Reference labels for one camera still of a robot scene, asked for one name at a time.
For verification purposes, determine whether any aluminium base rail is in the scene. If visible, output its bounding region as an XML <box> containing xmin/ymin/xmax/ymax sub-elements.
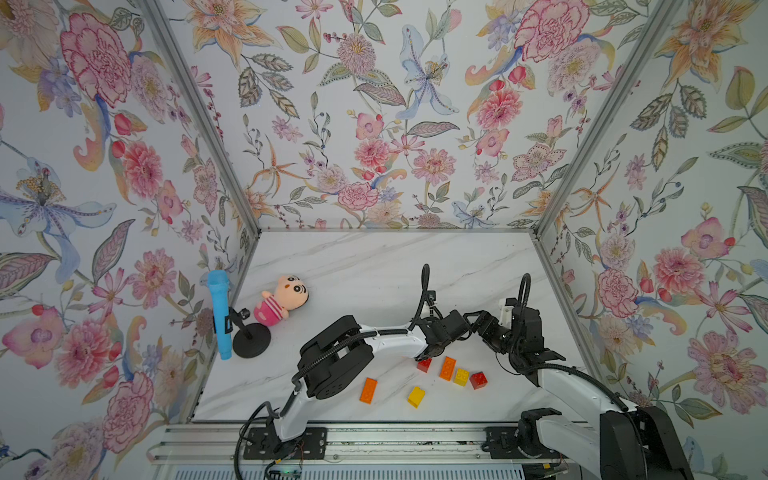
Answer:
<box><xmin>148</xmin><ymin>422</ymin><xmax>571</xmax><ymax>467</ymax></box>

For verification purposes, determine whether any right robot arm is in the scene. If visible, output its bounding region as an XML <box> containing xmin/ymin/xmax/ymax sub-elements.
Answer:
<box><xmin>472</xmin><ymin>298</ymin><xmax>693</xmax><ymax>479</ymax></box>

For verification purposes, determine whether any plush doll pink dress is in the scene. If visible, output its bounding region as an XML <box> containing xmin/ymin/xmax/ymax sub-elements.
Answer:
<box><xmin>253</xmin><ymin>275</ymin><xmax>309</xmax><ymax>327</ymax></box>

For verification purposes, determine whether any blue toy microphone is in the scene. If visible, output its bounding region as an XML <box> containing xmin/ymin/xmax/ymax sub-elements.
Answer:
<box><xmin>206</xmin><ymin>270</ymin><xmax>233</xmax><ymax>360</ymax></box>

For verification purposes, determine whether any yellow square brick right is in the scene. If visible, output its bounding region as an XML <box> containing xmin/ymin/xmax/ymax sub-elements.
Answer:
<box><xmin>453</xmin><ymin>368</ymin><xmax>470</xmax><ymax>387</ymax></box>

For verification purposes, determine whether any yellow brick front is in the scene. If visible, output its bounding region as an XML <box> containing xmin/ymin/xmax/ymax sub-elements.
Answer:
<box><xmin>407</xmin><ymin>386</ymin><xmax>426</xmax><ymax>408</ymax></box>

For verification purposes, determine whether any red square brick centre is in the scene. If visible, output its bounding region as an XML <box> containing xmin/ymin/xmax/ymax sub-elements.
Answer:
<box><xmin>417</xmin><ymin>358</ymin><xmax>432</xmax><ymax>373</ymax></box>

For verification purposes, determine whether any red square brick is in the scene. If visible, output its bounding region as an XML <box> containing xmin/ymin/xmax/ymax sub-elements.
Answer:
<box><xmin>417</xmin><ymin>358</ymin><xmax>432</xmax><ymax>373</ymax></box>
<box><xmin>469</xmin><ymin>372</ymin><xmax>488</xmax><ymax>390</ymax></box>

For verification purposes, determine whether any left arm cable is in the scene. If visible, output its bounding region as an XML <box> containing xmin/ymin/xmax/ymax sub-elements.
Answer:
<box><xmin>233</xmin><ymin>263</ymin><xmax>433</xmax><ymax>480</ymax></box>

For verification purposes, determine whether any orange flat brick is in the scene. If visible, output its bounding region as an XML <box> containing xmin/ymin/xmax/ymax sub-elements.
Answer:
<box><xmin>359</xmin><ymin>378</ymin><xmax>378</xmax><ymax>405</ymax></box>

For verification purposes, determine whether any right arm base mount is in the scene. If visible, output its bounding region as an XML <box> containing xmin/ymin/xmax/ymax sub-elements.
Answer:
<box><xmin>481</xmin><ymin>408</ymin><xmax>564</xmax><ymax>461</ymax></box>

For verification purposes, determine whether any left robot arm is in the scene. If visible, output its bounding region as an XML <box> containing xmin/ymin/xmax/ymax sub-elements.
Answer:
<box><xmin>269</xmin><ymin>310</ymin><xmax>471</xmax><ymax>443</ymax></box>

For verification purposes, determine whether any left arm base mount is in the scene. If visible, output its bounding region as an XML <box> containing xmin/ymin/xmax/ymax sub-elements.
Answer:
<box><xmin>243</xmin><ymin>426</ymin><xmax>328</xmax><ymax>461</ymax></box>

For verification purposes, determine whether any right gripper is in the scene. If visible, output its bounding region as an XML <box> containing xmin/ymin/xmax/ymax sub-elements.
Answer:
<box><xmin>464</xmin><ymin>310</ymin><xmax>523</xmax><ymax>358</ymax></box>

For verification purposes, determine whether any red square brick right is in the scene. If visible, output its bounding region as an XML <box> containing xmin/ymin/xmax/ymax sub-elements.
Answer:
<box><xmin>469</xmin><ymin>372</ymin><xmax>488</xmax><ymax>390</ymax></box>

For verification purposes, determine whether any orange tall long brick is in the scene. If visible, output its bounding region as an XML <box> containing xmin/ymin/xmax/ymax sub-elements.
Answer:
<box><xmin>439</xmin><ymin>356</ymin><xmax>456</xmax><ymax>381</ymax></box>

